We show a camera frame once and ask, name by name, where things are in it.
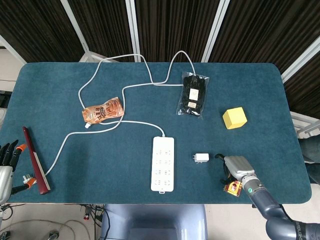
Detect red and yellow card box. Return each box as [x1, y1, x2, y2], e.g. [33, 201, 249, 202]
[223, 181, 243, 197]

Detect white eight-outlet power strip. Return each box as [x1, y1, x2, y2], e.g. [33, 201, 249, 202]
[150, 136, 176, 195]

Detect black cable bundle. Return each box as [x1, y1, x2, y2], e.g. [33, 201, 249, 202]
[79, 203, 111, 240]

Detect person leg in blue jeans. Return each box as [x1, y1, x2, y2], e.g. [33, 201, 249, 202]
[298, 136, 320, 186]

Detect white power strip cable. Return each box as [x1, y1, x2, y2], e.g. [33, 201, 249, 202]
[22, 50, 197, 186]

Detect small white plug adapter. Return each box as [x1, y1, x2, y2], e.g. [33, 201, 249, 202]
[191, 152, 210, 165]

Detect white partition frame post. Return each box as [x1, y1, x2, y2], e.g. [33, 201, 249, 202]
[201, 0, 231, 63]
[0, 33, 27, 66]
[59, 0, 120, 63]
[281, 34, 320, 83]
[125, 0, 141, 63]

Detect dark red folded fan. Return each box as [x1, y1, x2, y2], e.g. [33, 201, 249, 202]
[22, 126, 52, 195]

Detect orange spouted sauce pouch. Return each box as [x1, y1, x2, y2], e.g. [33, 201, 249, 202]
[81, 96, 125, 129]

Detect white partition base foot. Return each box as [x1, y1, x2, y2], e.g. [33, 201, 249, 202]
[291, 111, 320, 140]

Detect blue-grey robot torso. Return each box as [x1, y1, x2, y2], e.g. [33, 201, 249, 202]
[99, 203, 209, 240]

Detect cream floor cable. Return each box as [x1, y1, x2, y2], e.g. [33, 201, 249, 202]
[0, 219, 91, 240]

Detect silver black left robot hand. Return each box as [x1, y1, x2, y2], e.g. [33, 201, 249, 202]
[0, 139, 35, 205]

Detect teal table cloth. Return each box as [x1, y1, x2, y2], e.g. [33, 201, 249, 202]
[0, 61, 313, 205]

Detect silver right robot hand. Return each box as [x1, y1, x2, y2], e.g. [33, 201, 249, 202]
[214, 153, 256, 185]

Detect yellow cube block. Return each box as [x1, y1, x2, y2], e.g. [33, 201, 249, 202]
[222, 106, 248, 130]

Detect black gloves in plastic bag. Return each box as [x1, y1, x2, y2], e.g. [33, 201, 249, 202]
[175, 71, 210, 120]

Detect black box device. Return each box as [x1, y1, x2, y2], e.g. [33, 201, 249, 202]
[0, 91, 12, 108]

